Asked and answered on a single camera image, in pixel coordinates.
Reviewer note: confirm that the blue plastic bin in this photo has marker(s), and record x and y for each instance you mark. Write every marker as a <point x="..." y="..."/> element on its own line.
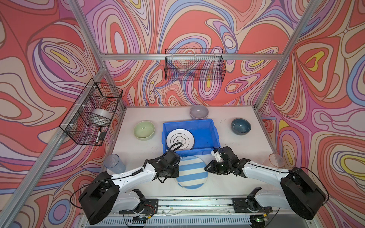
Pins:
<point x="204" y="132"/>

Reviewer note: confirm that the black marker pen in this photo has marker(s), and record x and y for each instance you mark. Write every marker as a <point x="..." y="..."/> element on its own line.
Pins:
<point x="98" y="135"/>

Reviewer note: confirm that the dark blue bowl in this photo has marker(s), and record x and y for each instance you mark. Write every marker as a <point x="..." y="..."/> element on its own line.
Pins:
<point x="240" y="126"/>

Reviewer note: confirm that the black wire basket left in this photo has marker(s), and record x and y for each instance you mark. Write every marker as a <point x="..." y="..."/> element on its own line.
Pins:
<point x="94" y="95"/>

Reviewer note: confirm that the grey purple bowl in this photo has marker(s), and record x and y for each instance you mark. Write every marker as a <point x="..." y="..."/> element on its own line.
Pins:
<point x="198" y="112"/>

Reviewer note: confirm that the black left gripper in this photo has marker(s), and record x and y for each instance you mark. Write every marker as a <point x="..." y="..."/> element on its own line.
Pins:
<point x="176" y="174"/>

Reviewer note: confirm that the clear pink plastic cup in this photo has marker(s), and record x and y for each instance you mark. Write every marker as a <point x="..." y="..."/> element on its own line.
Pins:
<point x="275" y="161"/>

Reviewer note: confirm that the white clover outline plate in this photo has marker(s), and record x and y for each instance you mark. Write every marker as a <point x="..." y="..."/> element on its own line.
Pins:
<point x="181" y="136"/>

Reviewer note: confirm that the black wire basket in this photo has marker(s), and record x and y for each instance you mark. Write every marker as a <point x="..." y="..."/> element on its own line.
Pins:
<point x="194" y="64"/>
<point x="94" y="95"/>

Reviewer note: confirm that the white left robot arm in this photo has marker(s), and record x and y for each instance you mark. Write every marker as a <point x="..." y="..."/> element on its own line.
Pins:
<point x="114" y="193"/>

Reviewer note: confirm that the black wire basket back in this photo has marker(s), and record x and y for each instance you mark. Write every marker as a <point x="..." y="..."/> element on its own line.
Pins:
<point x="194" y="64"/>

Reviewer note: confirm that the clear blue plastic cup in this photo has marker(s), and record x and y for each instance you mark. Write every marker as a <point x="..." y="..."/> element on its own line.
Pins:
<point x="114" y="164"/>

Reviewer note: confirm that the green bowl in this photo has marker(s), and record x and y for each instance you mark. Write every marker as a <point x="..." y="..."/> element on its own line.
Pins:
<point x="144" y="130"/>

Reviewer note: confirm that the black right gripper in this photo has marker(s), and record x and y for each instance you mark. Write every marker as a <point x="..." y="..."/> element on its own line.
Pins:
<point x="213" y="167"/>

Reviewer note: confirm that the blue white striped plate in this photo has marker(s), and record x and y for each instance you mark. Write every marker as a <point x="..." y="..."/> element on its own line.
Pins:
<point x="192" y="173"/>

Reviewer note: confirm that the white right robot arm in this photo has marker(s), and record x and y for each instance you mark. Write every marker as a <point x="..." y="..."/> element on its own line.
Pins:
<point x="295" y="190"/>

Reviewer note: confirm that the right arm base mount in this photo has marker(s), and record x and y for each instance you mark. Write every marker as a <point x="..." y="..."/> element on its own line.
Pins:
<point x="249" y="205"/>

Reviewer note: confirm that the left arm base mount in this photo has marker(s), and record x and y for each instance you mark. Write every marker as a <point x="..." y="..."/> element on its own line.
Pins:
<point x="147" y="207"/>

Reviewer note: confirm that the white tape roll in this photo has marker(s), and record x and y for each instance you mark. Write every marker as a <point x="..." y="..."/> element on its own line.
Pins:
<point x="100" y="117"/>

